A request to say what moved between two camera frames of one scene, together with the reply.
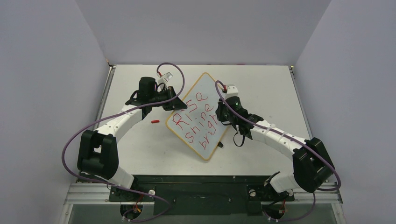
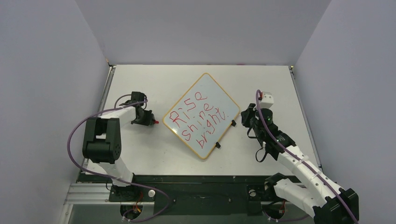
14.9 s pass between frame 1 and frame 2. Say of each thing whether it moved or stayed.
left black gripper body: moved
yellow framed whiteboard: stayed
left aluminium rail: stayed
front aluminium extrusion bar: stayed
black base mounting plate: stayed
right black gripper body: moved
